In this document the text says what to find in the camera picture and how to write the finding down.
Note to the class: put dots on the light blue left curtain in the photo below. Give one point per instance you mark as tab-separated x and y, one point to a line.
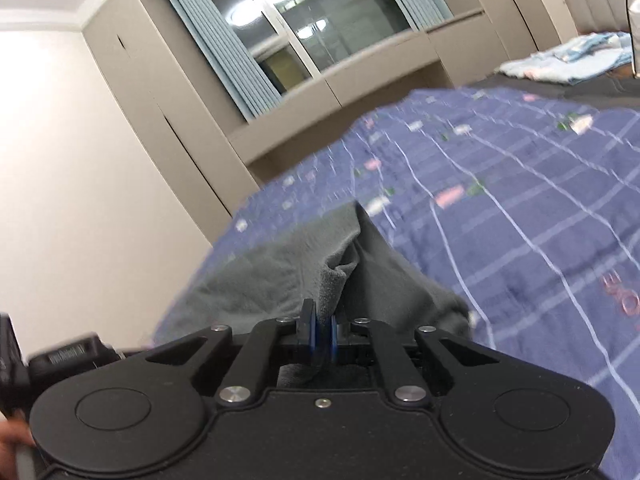
249	87

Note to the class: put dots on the window with white frame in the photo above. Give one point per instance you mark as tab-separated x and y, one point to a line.
296	40

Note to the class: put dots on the blue floral checked quilt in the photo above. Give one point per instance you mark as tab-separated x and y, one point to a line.
527	208

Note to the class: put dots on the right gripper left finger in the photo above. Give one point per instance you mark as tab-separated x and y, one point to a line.
307	327

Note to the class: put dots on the person's hand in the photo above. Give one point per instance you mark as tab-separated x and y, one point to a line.
13	433

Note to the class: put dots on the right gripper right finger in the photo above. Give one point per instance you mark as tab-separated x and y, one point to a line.
338	333

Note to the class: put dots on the light blue patterned pillow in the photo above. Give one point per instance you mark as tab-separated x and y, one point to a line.
580	59

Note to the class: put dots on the beige built-in wardrobe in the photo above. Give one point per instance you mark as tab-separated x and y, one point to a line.
223	94

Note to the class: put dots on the grey fleece pants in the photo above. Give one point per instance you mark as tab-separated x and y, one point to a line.
339	260

